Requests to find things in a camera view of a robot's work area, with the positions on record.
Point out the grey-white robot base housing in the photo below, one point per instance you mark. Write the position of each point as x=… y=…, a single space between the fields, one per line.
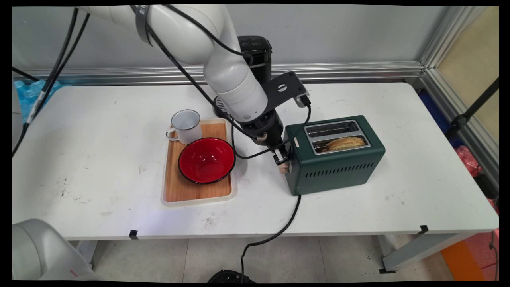
x=40 y=251

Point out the black tape piece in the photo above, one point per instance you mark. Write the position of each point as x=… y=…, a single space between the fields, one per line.
x=133 y=234
x=423 y=229

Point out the white enamel mug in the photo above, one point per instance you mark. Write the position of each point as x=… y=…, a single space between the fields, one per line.
x=187 y=131

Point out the black wrist camera mount plate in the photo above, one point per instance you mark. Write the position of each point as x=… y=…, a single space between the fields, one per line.
x=285 y=89

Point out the orange floor block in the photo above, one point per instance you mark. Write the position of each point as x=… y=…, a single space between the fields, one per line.
x=462 y=261

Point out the black single-serve coffee machine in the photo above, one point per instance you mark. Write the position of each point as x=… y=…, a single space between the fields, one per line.
x=259 y=56

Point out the grey metal table leg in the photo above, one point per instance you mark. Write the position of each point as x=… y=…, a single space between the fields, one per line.
x=422 y=249

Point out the blue plastic wrap bundle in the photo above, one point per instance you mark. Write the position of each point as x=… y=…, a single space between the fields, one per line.
x=26 y=95

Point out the black tripod stand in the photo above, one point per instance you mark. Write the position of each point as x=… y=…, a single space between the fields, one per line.
x=472 y=107

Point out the wooden tray with cream rim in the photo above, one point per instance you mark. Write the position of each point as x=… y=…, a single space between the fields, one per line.
x=175 y=179

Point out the red bowl with black rim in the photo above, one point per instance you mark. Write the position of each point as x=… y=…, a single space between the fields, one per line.
x=207 y=161

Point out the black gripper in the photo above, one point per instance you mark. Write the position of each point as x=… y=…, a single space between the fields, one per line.
x=265 y=127

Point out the black round floor object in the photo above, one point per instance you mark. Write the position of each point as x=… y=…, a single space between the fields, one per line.
x=229 y=276

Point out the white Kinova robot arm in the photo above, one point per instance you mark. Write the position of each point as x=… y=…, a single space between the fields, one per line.
x=223 y=67

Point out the toasted bread slice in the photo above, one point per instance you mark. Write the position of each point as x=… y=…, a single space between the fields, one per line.
x=346 y=143

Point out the aluminium frame rail slanted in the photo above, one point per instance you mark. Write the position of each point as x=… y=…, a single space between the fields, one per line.
x=458 y=99

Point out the pink plastic bag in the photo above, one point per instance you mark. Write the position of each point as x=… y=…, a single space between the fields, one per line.
x=468 y=159

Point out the green two-slot toaster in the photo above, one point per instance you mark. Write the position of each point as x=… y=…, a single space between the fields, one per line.
x=338 y=167

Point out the aluminium frame rail horizontal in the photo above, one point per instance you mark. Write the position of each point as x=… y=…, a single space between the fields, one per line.
x=358 y=71

